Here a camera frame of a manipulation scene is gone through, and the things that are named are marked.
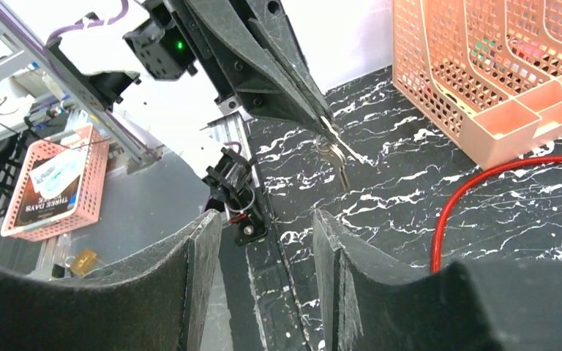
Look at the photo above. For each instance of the red cable lock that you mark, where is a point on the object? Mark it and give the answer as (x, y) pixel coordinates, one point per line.
(511, 211)

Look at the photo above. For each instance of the pink basket with book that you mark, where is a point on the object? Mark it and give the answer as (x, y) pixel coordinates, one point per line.
(60, 186)

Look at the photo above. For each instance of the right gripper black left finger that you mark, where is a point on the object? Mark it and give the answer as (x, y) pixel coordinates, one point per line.
(154, 299)

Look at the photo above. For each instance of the orange plastic file rack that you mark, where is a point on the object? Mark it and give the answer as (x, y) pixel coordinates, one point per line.
(487, 73)

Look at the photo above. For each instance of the small silver key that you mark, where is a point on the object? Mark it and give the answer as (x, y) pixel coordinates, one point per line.
(334, 151)

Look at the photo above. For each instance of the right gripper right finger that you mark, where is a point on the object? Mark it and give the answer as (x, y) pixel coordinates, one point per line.
(371, 301)

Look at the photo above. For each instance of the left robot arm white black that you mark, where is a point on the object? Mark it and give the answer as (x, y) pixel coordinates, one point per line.
(142, 42)

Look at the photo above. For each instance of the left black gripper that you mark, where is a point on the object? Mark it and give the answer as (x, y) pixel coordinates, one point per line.
(249, 50)

